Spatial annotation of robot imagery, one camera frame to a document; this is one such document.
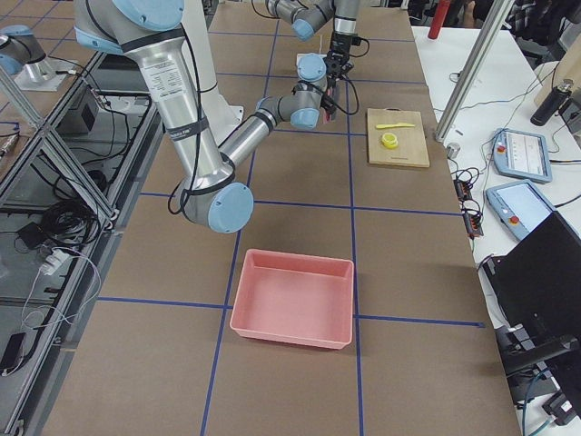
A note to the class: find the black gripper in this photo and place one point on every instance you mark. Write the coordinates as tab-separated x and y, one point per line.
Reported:
340	44

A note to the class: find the pink and grey cloth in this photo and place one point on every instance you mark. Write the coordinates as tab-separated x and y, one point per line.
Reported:
329	104

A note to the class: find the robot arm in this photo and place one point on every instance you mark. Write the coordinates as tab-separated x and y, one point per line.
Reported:
165	39
307	20

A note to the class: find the black water bottle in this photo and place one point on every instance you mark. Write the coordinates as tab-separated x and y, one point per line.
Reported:
555	99

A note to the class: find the yellow plastic knife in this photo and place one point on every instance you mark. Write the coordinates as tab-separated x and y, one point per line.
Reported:
394	126

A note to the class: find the yellow lemon slices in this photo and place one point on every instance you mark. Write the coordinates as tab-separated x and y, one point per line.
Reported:
390	141

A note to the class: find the bamboo cutting board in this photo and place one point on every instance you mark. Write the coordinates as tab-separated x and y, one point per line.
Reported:
412	150

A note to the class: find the red bottle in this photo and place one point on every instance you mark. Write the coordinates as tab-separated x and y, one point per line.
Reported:
439	18

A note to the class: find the far blue teach pendant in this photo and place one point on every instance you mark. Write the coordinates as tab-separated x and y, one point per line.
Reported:
521	155

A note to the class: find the blue teach pendant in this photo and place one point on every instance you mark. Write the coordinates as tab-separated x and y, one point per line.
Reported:
520	206
521	155

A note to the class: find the near blue teach pendant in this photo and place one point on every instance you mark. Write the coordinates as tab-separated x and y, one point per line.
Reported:
520	206

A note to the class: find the pink plastic bin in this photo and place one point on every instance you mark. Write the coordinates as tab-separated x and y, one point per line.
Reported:
295	298

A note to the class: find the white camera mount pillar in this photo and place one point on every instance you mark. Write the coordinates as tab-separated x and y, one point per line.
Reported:
223	117

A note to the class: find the aluminium frame post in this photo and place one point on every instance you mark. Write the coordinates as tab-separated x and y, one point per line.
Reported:
486	37

